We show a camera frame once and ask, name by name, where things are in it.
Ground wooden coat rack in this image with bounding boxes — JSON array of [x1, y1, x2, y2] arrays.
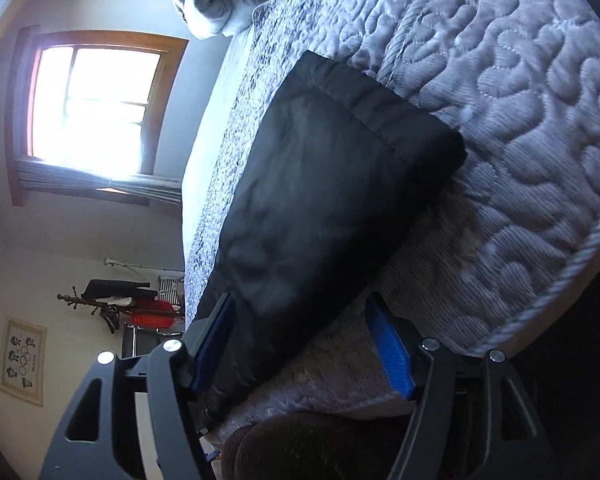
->
[[56, 289, 184, 334]]

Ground red garment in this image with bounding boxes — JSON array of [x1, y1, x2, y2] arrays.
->
[[130, 298, 182, 330]]

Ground black metal frame chair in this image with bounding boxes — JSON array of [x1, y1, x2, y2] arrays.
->
[[121, 323, 183, 359]]

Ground wooden framed window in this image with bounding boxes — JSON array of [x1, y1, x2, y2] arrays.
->
[[4, 26, 187, 206]]

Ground black pants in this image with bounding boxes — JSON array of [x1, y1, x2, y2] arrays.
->
[[191, 49, 470, 416]]

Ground white bed sheet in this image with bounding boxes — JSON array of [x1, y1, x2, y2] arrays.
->
[[181, 26, 253, 261]]

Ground framed wall picture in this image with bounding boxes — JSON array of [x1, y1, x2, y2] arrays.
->
[[0, 316, 47, 406]]

